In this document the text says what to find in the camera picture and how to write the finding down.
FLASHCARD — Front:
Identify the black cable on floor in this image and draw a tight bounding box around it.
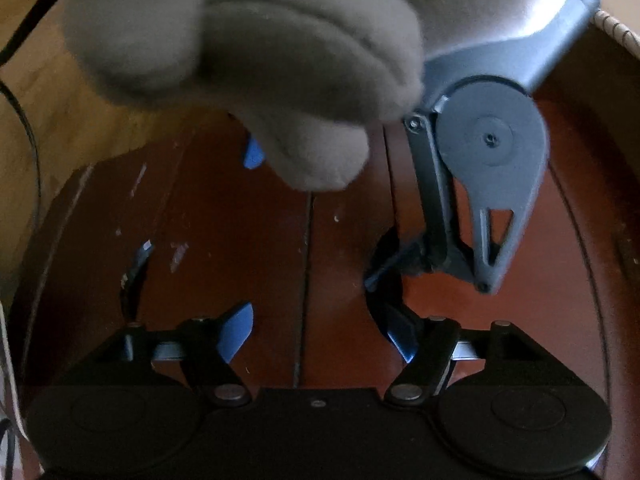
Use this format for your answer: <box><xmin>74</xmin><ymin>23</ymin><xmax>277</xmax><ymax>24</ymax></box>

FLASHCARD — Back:
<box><xmin>0</xmin><ymin>0</ymin><xmax>82</xmax><ymax>231</ymax></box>

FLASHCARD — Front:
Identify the dark red wooden drawer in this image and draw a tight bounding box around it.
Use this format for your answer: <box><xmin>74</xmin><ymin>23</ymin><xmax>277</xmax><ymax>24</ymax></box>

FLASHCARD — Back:
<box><xmin>9</xmin><ymin>29</ymin><xmax>639</xmax><ymax>479</ymax></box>

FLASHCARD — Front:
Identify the grey gloved left hand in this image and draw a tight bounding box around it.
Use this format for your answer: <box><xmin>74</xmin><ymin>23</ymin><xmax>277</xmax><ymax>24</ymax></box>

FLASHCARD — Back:
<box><xmin>63</xmin><ymin>0</ymin><xmax>565</xmax><ymax>191</ymax></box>

